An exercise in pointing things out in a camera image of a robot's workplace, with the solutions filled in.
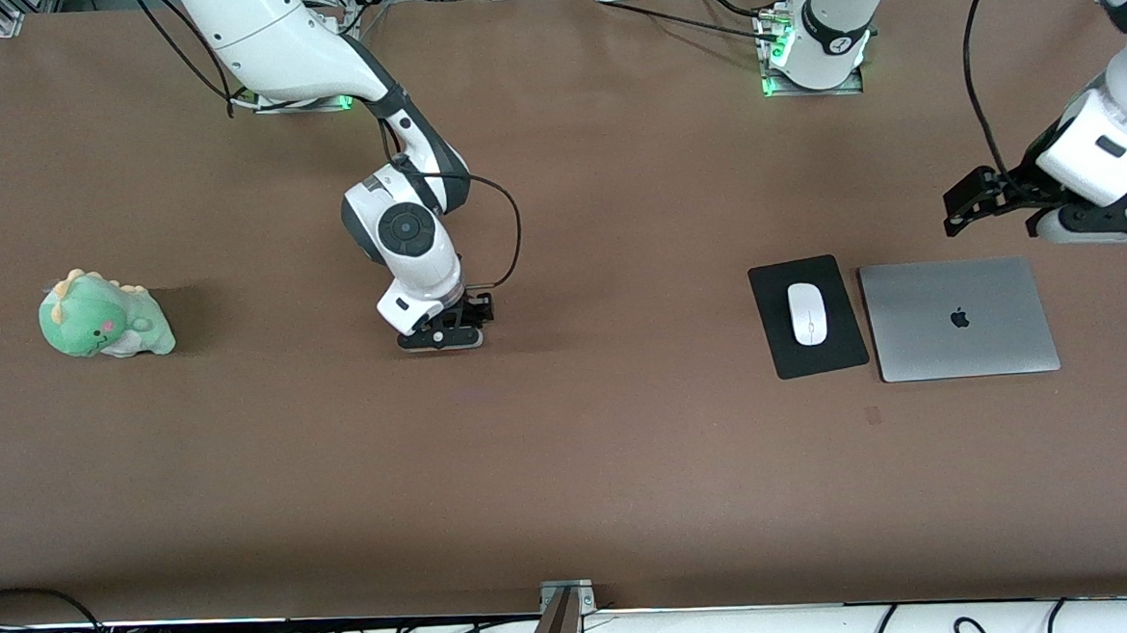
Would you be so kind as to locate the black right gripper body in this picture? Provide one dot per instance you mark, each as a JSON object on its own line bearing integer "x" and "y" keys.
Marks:
{"x": 468, "y": 307}

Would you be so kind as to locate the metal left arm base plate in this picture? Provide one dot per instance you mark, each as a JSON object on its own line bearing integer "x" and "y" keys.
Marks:
{"x": 836, "y": 90}

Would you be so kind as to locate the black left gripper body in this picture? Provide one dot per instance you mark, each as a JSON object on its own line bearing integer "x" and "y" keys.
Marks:
{"x": 1020, "y": 183}

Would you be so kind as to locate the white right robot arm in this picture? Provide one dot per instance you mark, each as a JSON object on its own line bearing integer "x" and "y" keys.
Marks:
{"x": 269, "y": 33}

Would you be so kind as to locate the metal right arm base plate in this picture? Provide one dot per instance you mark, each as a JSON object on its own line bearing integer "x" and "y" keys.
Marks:
{"x": 292, "y": 106}

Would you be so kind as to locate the green dinosaur plush toy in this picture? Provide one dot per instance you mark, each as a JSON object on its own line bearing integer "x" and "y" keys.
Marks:
{"x": 91, "y": 322}

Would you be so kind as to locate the black mouse pad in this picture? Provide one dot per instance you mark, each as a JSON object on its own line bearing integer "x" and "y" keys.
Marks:
{"x": 777, "y": 344}

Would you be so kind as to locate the metal frame post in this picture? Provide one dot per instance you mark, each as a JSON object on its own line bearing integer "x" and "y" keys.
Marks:
{"x": 560, "y": 625}

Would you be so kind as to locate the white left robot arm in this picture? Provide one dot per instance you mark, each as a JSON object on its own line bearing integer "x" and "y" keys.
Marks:
{"x": 837, "y": 13}

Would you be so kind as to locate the white computer mouse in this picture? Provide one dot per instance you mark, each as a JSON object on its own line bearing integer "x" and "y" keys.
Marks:
{"x": 807, "y": 313}

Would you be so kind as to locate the silver laptop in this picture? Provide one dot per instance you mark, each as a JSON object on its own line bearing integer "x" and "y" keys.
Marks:
{"x": 960, "y": 344}

